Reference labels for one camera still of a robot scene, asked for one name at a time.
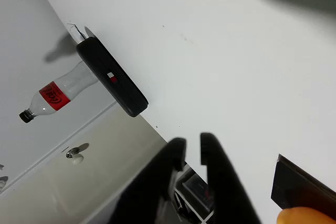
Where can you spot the black square mat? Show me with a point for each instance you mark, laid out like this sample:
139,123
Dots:
294,184

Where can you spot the black oblong case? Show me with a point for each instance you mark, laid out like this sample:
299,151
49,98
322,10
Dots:
113,77

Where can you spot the small white knob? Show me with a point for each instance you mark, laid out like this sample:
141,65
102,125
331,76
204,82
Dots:
76,159

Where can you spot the dark clear plastic box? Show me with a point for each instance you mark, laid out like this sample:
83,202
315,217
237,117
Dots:
197,190

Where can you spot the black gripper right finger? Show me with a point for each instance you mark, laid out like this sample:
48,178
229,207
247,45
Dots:
225,195

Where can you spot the beige door panel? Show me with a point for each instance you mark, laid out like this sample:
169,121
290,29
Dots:
92,182

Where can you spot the yellow rubber duck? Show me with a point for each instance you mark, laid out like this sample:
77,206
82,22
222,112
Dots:
307,216

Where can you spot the clear cola bottle red label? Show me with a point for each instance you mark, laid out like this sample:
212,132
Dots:
55,95

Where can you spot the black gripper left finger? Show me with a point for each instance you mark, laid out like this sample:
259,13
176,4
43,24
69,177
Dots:
152,187

